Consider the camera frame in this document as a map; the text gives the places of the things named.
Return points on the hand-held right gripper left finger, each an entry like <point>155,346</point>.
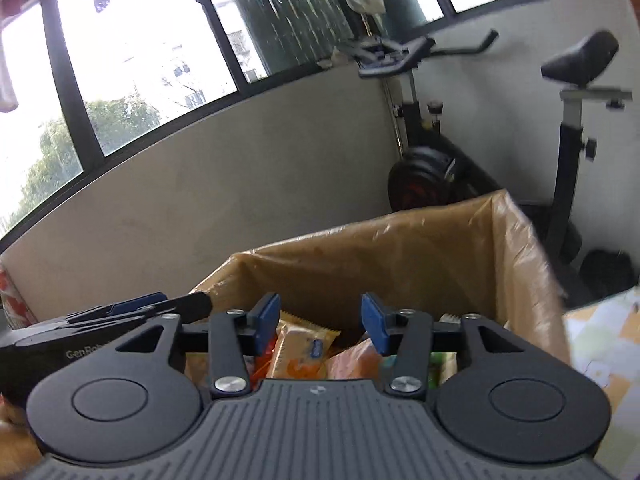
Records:
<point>269,321</point>

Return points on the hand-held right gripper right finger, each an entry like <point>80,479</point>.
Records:
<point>372,322</point>

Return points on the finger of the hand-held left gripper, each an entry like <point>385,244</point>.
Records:
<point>140,301</point>
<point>192,306</point>

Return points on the pale yellow snack packet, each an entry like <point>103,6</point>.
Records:
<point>300,350</point>

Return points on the orange triangle chips packet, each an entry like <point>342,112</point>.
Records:
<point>261,365</point>

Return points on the taped brown cardboard box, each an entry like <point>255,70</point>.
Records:
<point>400,270</point>

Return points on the green snack packet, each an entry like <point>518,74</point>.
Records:
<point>442,367</point>

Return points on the pink snack packet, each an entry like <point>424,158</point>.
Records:
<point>357,360</point>

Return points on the red white patterned object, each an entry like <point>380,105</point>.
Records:
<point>15,300</point>

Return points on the orange brown cloth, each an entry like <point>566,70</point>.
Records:
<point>17,440</point>

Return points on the thin metal pole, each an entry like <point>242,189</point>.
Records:
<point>395,120</point>

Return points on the black bag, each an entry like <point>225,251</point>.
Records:
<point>607,272</point>

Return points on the dark framed window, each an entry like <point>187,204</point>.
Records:
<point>150,60</point>

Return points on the beige crumpled cloth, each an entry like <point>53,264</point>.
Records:
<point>325,63</point>

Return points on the dark green perforated panel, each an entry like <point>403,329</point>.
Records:
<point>295,10</point>

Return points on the black exercise bike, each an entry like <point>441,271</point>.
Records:
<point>575,60</point>

